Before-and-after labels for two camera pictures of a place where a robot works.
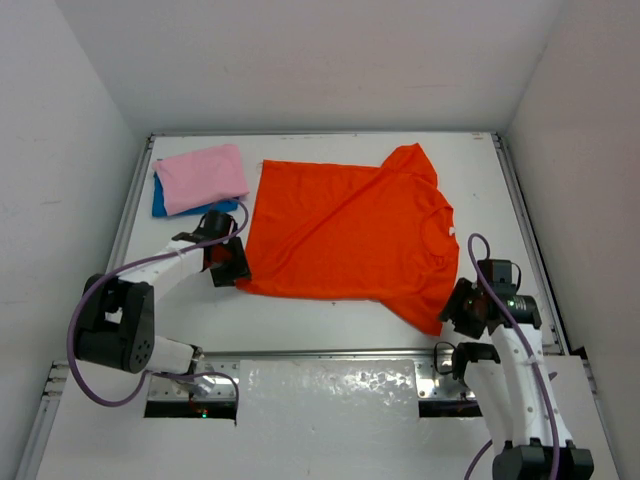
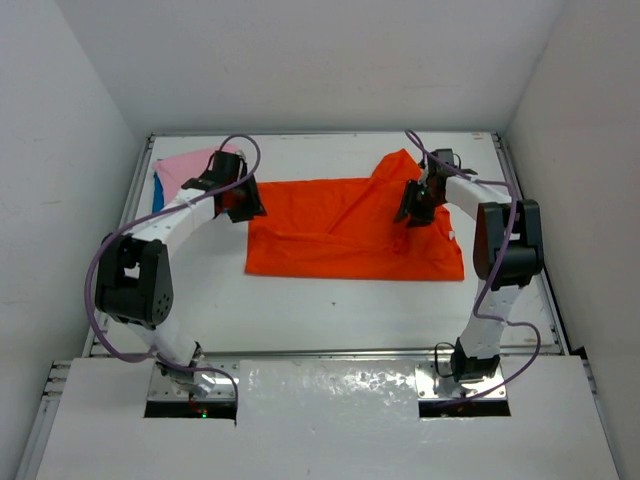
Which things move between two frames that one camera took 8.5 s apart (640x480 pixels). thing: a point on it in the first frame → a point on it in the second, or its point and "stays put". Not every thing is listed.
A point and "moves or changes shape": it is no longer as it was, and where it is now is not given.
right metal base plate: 435,379 stays put
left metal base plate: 208,388 stays put
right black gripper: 451,309 → 418,217
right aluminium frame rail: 527,235 stays put
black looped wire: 435,357 stays put
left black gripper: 232,268 → 243,201
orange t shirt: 351,231 moves or changes shape
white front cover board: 296,419 stays put
